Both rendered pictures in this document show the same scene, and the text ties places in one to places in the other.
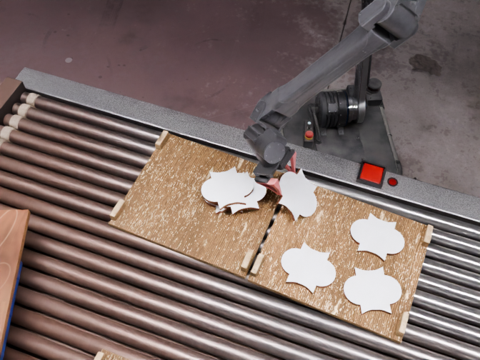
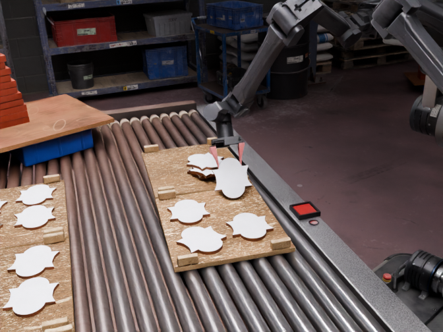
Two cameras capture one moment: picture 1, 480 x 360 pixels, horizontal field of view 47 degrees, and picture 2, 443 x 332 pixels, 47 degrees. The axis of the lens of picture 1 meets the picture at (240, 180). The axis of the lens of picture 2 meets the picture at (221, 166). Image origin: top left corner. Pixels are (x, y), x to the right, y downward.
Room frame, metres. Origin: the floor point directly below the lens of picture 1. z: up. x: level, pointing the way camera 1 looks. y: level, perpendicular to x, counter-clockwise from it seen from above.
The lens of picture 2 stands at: (-0.14, -1.41, 1.77)
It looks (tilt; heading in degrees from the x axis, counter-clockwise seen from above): 25 degrees down; 54
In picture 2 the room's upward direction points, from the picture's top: 2 degrees counter-clockwise
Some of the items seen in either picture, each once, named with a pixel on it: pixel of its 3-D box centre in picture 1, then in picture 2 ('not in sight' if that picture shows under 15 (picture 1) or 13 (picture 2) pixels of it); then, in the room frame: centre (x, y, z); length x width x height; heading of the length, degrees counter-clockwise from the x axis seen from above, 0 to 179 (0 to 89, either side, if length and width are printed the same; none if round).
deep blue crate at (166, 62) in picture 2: not in sight; (164, 59); (2.99, 4.02, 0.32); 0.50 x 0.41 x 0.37; 161
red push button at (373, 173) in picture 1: (371, 174); (304, 211); (0.92, -0.39, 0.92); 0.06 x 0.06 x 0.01; 71
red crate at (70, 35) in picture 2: not in sight; (83, 28); (2.10, 4.23, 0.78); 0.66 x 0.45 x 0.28; 165
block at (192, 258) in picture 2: (403, 323); (188, 259); (0.46, -0.41, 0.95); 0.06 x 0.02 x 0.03; 157
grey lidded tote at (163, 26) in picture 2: not in sight; (168, 22); (3.04, 3.95, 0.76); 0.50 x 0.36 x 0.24; 171
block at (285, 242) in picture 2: (427, 236); (280, 243); (0.70, -0.51, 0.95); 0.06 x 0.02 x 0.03; 157
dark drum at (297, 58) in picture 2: not in sight; (283, 54); (3.83, 2.82, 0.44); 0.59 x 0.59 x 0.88
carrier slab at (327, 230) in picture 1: (342, 253); (219, 222); (0.66, -0.28, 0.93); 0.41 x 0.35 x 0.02; 67
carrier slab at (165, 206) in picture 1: (202, 199); (192, 168); (0.82, 0.11, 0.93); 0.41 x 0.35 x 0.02; 68
